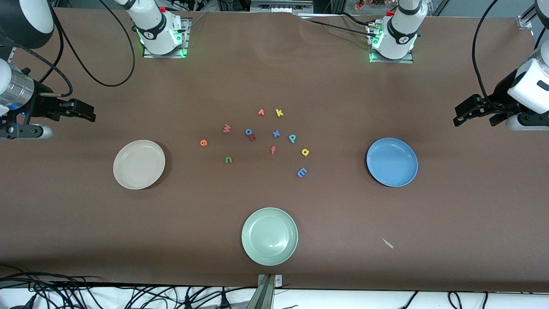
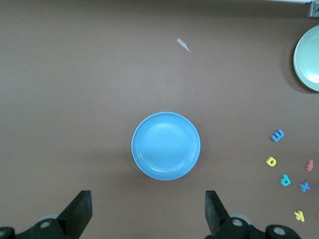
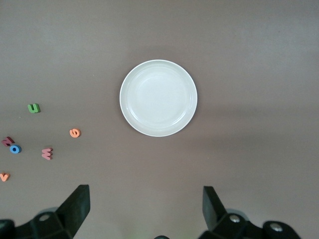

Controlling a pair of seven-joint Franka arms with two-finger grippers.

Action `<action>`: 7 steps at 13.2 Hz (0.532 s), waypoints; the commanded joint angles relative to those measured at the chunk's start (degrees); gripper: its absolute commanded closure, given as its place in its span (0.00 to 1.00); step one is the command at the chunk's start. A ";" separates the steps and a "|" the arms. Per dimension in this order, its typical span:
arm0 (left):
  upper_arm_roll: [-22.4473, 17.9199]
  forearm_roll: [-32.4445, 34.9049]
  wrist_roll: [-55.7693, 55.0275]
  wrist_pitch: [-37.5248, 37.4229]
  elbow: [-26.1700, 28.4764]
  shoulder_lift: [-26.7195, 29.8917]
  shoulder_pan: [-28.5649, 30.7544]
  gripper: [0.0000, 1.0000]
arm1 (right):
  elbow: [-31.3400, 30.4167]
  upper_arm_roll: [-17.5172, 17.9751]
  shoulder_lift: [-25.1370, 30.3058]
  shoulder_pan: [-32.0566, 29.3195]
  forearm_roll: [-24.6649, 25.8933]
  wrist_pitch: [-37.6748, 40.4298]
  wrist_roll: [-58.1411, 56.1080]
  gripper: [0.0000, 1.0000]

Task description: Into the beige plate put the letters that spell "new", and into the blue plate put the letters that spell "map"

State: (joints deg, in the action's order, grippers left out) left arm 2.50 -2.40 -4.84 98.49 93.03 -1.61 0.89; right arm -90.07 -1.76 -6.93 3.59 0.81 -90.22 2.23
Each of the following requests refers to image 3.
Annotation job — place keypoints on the brown table cover sheet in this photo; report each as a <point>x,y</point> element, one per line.
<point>159,30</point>

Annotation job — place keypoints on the orange foam letter v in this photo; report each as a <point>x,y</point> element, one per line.
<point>4,177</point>

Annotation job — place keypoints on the blue foam letter o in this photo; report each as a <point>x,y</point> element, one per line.
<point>12,149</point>

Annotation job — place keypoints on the beige brown plate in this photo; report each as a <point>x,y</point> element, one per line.
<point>158,98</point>

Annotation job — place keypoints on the dark red foam letter z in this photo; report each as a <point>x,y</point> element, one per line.
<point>7,141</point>

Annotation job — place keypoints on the orange foam letter e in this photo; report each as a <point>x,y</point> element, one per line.
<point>75,133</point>

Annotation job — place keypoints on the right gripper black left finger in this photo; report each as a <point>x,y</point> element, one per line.
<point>74,206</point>

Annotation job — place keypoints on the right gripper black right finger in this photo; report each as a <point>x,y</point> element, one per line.
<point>211,206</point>

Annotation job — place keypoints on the green foam letter n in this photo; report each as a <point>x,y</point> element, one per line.
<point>33,108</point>

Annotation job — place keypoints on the pink foam letter w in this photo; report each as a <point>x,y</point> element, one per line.
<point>47,154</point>

